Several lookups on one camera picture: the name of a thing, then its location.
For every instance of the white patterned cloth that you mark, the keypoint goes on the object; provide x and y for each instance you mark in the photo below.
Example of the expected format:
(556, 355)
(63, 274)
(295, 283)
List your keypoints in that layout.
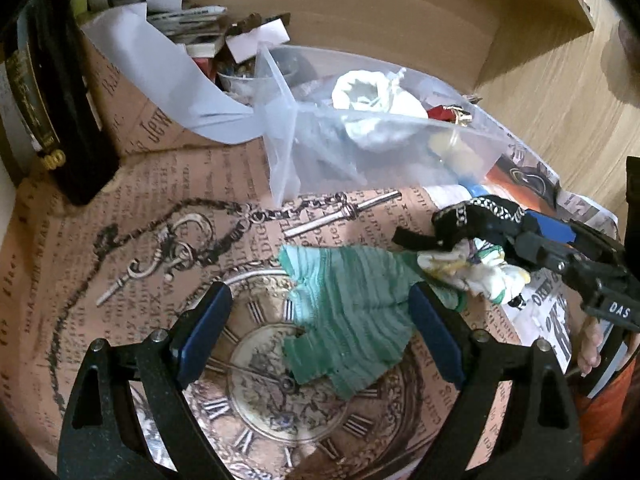
(480, 270)

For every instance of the orange and black packet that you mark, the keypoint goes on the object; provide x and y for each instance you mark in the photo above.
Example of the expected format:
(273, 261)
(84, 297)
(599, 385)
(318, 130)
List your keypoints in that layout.
(525, 177)

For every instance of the stack of booklets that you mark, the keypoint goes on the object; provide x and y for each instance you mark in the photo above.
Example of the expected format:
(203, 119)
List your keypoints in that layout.
(170, 15)

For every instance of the white card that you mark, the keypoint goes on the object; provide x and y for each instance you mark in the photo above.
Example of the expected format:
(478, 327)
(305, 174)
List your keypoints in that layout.
(257, 42)

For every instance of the clock print table cloth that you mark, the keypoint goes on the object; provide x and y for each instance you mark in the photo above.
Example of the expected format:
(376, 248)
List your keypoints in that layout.
(150, 240)

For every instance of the clear plastic zip bag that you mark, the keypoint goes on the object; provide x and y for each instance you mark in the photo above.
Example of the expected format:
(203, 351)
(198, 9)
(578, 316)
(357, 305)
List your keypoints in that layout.
(360, 160)

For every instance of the orange cloth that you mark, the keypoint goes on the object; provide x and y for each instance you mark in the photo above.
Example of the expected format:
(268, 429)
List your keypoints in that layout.
(610, 425)

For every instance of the green ribbed sock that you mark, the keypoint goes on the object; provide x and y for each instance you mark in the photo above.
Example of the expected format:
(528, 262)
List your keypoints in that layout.
(350, 310)

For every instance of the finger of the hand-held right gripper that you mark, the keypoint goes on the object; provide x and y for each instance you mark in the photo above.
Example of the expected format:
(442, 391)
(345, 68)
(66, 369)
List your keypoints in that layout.
(545, 255)
(550, 225)

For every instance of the person's right hand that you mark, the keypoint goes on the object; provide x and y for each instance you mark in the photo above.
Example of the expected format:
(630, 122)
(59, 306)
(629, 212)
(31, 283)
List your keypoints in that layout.
(592, 345)

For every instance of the black box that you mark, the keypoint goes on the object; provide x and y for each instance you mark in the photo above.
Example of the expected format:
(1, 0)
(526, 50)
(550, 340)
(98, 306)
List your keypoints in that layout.
(50, 100)

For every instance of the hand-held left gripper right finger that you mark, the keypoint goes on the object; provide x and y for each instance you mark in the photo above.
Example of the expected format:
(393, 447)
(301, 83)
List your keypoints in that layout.
(436, 336)

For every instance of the newspaper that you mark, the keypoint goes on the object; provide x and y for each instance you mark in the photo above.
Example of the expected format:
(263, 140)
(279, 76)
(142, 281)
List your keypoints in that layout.
(555, 310)

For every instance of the red and gold trinket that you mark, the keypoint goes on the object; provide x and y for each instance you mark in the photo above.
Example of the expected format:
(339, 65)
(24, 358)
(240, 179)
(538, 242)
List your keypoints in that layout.
(450, 113)

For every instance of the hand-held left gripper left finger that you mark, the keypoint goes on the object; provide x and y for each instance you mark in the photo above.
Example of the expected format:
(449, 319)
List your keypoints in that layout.
(204, 332)

